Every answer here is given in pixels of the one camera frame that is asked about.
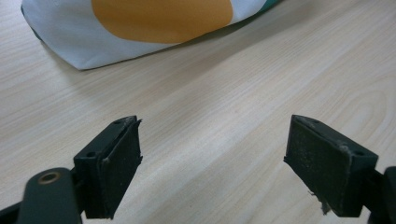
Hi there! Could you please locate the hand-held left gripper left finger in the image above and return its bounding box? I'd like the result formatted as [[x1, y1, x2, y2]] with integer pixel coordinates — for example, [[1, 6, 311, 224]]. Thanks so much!
[[73, 115, 144, 220]]

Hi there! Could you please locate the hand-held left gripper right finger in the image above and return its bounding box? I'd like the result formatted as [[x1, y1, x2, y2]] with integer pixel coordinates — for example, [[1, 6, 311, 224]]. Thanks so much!
[[283, 114, 379, 218]]

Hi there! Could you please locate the white cloth with orange circle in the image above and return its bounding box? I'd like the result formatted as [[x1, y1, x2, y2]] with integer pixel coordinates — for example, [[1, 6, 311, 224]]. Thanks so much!
[[21, 0, 283, 71]]

